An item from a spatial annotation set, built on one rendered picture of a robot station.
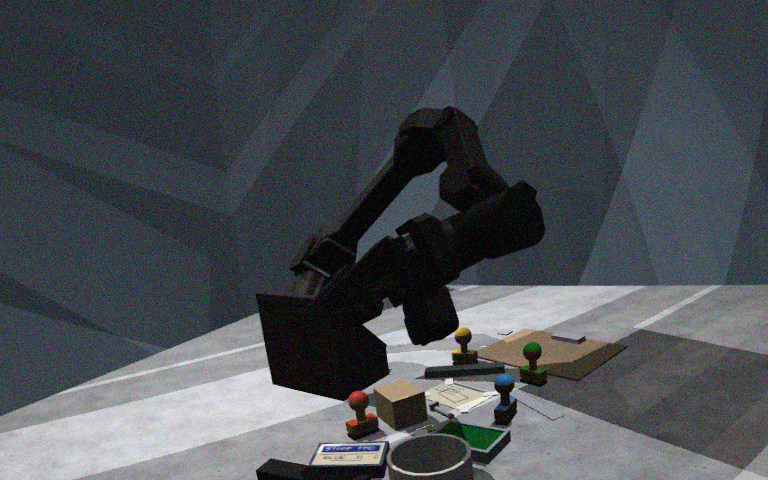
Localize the tan cardboard box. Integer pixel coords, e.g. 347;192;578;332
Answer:
373;379;428;431

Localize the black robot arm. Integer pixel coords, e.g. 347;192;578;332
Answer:
286;106;545;346

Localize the dark grey flat bar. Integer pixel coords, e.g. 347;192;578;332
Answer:
424;361;505;378

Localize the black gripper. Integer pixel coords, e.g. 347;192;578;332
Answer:
303;213;461;328

